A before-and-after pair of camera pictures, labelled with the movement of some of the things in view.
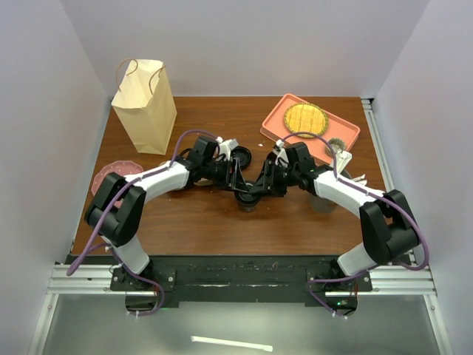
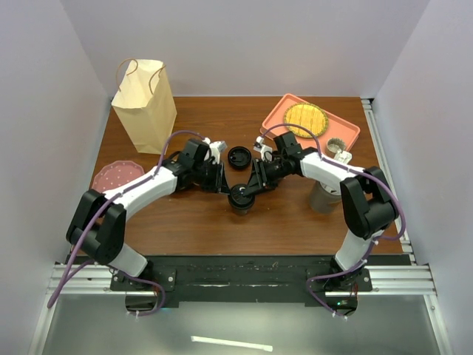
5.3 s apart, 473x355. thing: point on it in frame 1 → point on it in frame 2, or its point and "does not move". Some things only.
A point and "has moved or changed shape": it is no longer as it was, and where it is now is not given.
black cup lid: x=244 y=155 does not move
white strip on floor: x=259 y=347 does not move
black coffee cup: x=247 y=205 → x=241 y=211
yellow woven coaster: x=306 y=117 does not move
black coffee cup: x=247 y=198 has moved or changed shape
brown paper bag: x=145 y=104 does not move
